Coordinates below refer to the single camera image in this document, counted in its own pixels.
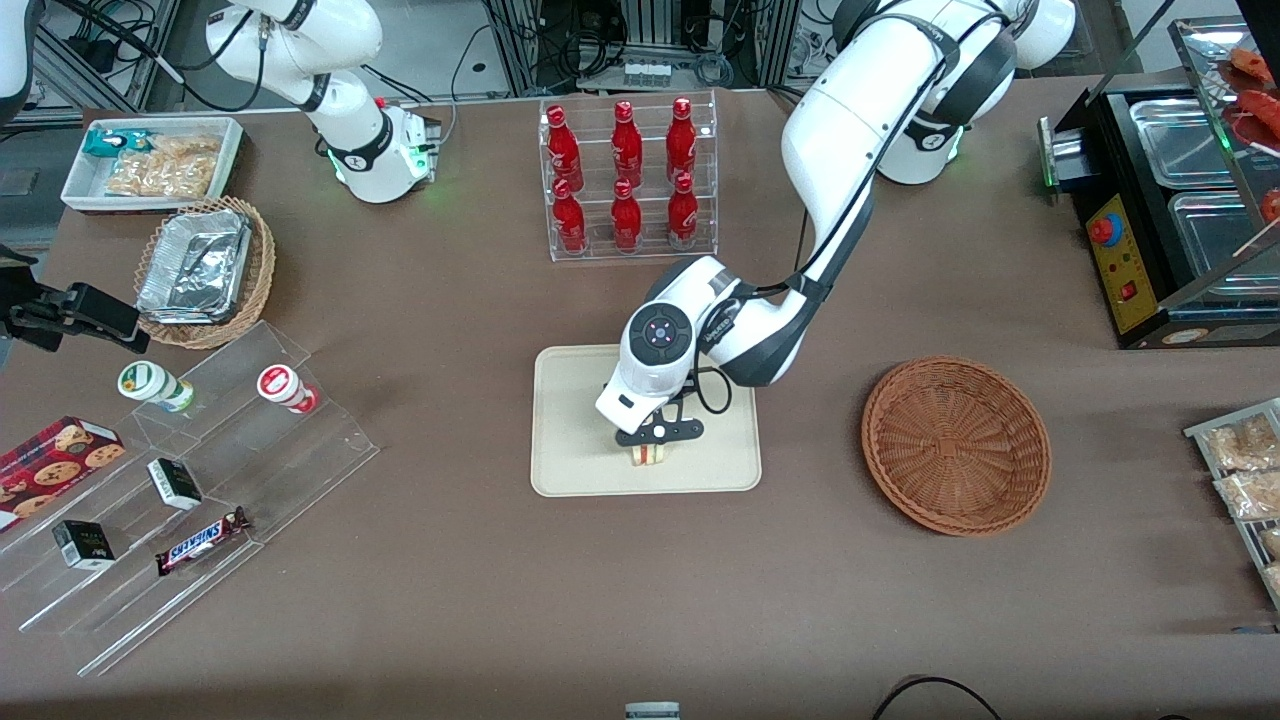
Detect red cola bottle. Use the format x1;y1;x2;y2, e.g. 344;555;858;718
545;104;585;193
665;96;699;186
610;178;644;252
611;99;645;189
551;178;589;254
666;172;701;250

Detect clear bag of crackers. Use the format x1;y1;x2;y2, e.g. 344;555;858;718
104;134;224;200

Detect metal wire snack tray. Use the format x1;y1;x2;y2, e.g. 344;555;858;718
1184;397;1280;613

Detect clear acrylic stepped shelf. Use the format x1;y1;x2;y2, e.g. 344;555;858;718
0;319;382;679

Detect white rectangular snack bin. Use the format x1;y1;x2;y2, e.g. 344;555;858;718
61;116;245;215

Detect stack of foil containers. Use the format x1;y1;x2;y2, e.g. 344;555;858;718
135;209;254;327

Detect clear acrylic bottle rack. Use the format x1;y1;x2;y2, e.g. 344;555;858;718
537;89;720;264

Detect teal snack packet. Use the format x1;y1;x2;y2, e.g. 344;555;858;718
82;128;153;159

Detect steel food pan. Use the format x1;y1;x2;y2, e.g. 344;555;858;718
1167;189;1280;303
1128;94;1246;189

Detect snickers chocolate bar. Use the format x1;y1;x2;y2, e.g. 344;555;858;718
154;506;252;577

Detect brown wicker basket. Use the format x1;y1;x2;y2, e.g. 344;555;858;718
860;355;1054;539

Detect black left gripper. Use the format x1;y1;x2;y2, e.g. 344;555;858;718
614;419;706;448

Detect light wicker basket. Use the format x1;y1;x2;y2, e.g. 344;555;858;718
132;195;278;351

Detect beige plastic tray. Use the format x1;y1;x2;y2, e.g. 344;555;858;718
529;343;764;499

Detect black food warmer machine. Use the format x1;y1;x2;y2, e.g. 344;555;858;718
1038;15;1280;350

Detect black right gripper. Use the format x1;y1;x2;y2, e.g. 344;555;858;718
0;284;142;353

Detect green capped yogurt bottle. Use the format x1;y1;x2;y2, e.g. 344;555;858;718
116;360;197;414

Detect small black box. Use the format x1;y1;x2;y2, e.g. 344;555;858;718
51;519;117;572
146;457;204;512

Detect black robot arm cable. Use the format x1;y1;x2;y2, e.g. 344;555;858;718
694;20;961;415

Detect red capped yogurt bottle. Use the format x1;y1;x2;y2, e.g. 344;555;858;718
255;363;321;416

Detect red sausages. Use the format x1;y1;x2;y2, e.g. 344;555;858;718
1222;45;1280;223

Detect red cookie box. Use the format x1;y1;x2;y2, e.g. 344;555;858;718
0;415;128;534

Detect black cable loop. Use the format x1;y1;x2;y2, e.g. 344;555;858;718
871;676;1003;720

